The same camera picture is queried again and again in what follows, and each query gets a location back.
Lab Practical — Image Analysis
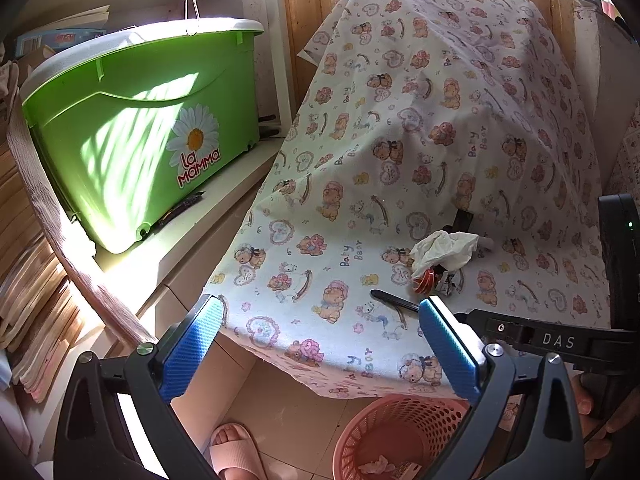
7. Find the white shelf unit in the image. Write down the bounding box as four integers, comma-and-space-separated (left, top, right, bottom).
197, 0, 297, 138

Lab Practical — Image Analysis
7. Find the rough wooden plank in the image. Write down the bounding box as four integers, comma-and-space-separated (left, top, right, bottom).
6, 91, 157, 347

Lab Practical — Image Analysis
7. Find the crumpled pink wrapper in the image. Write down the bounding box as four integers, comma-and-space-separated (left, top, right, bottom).
361, 455, 396, 478

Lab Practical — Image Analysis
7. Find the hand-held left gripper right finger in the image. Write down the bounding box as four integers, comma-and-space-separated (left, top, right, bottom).
419, 296, 586, 480

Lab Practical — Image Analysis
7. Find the person's right hand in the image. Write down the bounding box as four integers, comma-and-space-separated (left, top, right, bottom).
570, 371, 628, 467

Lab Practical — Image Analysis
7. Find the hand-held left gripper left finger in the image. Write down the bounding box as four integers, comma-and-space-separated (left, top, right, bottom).
52, 294, 226, 480

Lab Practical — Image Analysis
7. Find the bear printed cloth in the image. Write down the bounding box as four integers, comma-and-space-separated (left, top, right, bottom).
202, 0, 613, 402

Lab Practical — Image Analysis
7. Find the pink printed cloth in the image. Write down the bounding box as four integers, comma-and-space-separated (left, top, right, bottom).
606, 107, 640, 201

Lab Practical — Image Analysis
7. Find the pink slipper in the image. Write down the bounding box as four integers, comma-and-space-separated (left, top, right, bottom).
209, 422, 268, 480

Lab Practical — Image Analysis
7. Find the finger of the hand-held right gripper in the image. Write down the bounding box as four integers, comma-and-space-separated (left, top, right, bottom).
452, 307, 618, 376

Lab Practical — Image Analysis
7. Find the pink plastic basket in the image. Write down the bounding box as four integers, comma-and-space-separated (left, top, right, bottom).
332, 393, 483, 480

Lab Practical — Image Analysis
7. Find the red white round wrapper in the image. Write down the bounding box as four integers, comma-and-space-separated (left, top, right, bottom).
411, 267, 441, 295

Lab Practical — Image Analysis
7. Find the blue printed box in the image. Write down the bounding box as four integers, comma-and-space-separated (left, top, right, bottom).
14, 27, 108, 58

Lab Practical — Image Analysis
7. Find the black flat strip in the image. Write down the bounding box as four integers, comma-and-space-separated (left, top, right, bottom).
151, 190, 208, 234

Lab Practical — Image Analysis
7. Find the crumpled white tissue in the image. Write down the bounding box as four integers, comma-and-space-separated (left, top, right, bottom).
409, 230, 480, 273

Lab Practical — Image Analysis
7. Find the white cabinet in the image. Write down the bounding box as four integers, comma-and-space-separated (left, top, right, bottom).
92, 132, 301, 463

